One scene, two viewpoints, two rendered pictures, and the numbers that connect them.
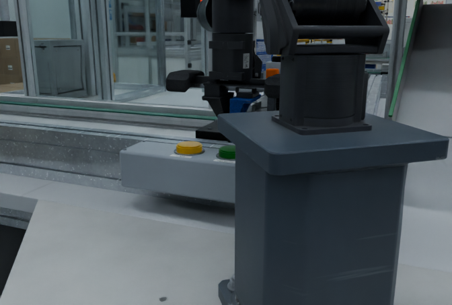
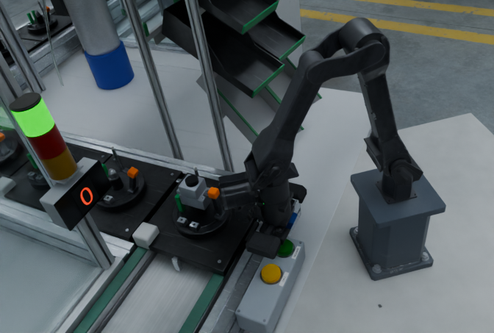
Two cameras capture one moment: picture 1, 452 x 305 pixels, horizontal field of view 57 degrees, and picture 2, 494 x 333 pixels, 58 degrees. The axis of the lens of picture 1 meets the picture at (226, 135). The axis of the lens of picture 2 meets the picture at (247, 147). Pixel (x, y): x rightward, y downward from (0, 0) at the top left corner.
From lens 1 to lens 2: 1.00 m
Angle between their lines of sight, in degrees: 73
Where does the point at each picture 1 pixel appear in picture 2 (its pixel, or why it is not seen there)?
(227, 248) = (326, 277)
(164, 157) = (281, 290)
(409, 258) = (332, 201)
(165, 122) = (101, 320)
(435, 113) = not seen: hidden behind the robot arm
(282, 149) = (441, 203)
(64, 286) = not seen: outside the picture
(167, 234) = (309, 312)
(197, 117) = (121, 282)
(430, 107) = not seen: hidden behind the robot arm
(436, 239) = (312, 187)
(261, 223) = (421, 230)
